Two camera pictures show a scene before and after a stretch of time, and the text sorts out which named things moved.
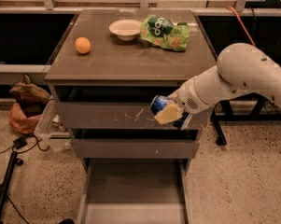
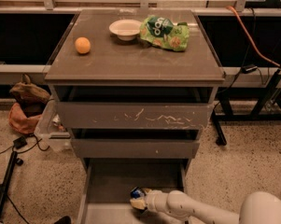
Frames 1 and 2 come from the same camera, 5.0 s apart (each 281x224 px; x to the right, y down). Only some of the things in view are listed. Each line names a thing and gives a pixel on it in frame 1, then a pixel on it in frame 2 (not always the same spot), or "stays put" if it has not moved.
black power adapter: [20, 142] stays put
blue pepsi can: [158, 101] → [137, 193]
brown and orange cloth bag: [25, 110] stays put
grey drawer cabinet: [104, 75] stays put
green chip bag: [164, 34] stays put
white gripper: [186, 97] → [152, 199]
